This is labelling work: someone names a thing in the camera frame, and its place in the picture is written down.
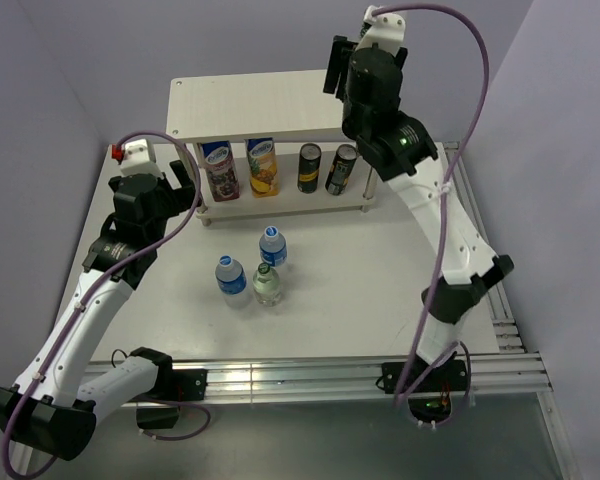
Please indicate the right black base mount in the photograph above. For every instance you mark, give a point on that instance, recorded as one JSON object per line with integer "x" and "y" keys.
{"x": 451, "y": 377}

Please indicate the white two-tier shelf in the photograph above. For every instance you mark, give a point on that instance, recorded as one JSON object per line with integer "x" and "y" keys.
{"x": 289, "y": 107}

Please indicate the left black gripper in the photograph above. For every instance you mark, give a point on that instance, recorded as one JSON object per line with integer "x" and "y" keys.
{"x": 181, "y": 198}

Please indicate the pocari water bottle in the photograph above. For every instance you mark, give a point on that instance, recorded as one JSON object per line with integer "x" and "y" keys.
{"x": 232, "y": 282}
{"x": 273, "y": 247}

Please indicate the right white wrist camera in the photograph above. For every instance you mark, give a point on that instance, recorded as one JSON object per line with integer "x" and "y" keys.
{"x": 387, "y": 31}

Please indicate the front Pocari water bottle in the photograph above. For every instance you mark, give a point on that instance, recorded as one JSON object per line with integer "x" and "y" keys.
{"x": 232, "y": 282}

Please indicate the pineapple juice carton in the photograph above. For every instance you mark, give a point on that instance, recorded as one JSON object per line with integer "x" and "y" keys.
{"x": 262, "y": 160}

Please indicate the grape juice carton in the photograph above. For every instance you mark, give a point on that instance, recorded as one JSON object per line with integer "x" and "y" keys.
{"x": 219, "y": 165}

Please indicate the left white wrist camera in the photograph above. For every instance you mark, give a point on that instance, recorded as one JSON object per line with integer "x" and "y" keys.
{"x": 136, "y": 157}

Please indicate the rear Pocari water bottle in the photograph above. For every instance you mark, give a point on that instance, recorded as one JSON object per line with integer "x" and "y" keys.
{"x": 273, "y": 247}

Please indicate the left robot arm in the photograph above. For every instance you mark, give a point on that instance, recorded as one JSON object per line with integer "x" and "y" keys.
{"x": 49, "y": 407}

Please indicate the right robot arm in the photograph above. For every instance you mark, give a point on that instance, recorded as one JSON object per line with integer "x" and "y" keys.
{"x": 399, "y": 149}

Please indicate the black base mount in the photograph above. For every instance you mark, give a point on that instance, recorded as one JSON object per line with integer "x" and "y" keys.
{"x": 184, "y": 385}
{"x": 451, "y": 377}

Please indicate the aluminium front rail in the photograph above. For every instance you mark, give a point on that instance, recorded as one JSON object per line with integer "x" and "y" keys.
{"x": 349, "y": 379}

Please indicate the green-cap glass bottle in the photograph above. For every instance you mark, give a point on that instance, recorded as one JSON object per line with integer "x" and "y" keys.
{"x": 266, "y": 285}
{"x": 364, "y": 28}

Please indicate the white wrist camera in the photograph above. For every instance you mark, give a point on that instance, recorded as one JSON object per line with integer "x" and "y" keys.
{"x": 387, "y": 31}
{"x": 136, "y": 157}

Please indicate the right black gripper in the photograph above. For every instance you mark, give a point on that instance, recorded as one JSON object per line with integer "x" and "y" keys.
{"x": 338, "y": 65}

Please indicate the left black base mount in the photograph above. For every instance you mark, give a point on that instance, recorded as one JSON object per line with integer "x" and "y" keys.
{"x": 184, "y": 385}

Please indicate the black Schweppes can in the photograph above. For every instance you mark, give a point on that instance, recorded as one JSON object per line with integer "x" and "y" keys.
{"x": 308, "y": 168}
{"x": 341, "y": 169}

